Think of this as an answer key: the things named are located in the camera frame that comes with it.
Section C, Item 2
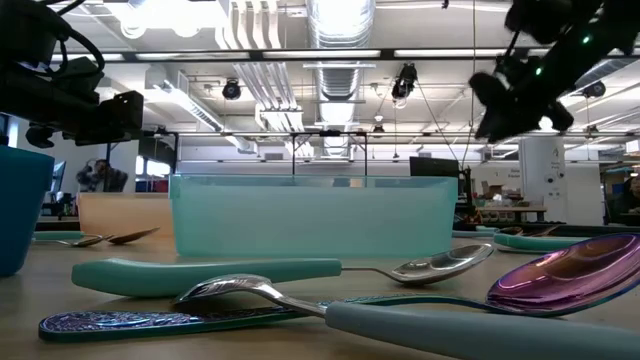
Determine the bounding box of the person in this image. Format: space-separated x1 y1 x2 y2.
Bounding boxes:
75 158 130 194
606 173 640 226

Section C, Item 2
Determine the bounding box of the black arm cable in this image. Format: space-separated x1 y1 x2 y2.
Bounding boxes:
47 0 107 79

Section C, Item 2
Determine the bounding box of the teal-handled metal spoon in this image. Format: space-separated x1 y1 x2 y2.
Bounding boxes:
71 243 496 299
492 232 589 253
32 229 105 249
452 224 562 239

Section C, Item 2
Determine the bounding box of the iridescent rainbow metal spoon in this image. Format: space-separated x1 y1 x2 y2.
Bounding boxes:
38 231 640 344

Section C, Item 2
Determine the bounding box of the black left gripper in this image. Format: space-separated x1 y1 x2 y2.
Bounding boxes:
24 57 146 150

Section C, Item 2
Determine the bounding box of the bronze-tinted metal spoon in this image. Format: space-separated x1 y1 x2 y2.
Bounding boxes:
106 226 162 246

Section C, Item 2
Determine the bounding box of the background workbench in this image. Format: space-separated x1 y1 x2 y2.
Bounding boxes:
472 203 550 225

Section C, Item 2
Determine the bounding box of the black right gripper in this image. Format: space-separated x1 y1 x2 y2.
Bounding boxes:
468 52 576 144

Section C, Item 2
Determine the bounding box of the black metal station frame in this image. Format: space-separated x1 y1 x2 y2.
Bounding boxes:
142 128 371 176

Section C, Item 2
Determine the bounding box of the white pillar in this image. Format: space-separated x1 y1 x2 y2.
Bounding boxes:
518 136 570 226

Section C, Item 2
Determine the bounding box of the silver ceiling air duct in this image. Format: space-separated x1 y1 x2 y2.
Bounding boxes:
305 0 377 161

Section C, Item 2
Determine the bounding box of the black hanging screen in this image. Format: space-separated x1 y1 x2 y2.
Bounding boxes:
138 133 179 167

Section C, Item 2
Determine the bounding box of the black ceiling camera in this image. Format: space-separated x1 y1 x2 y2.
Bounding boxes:
221 78 243 101
390 62 419 100
581 79 608 99

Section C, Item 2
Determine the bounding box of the teal translucent plastic bin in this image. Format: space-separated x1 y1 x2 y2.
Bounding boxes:
168 173 459 260

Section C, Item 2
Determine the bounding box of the tilted background monitor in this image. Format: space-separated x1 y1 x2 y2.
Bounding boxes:
48 159 68 195

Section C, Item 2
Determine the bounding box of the black background monitor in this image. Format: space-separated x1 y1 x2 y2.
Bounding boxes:
409 156 461 179

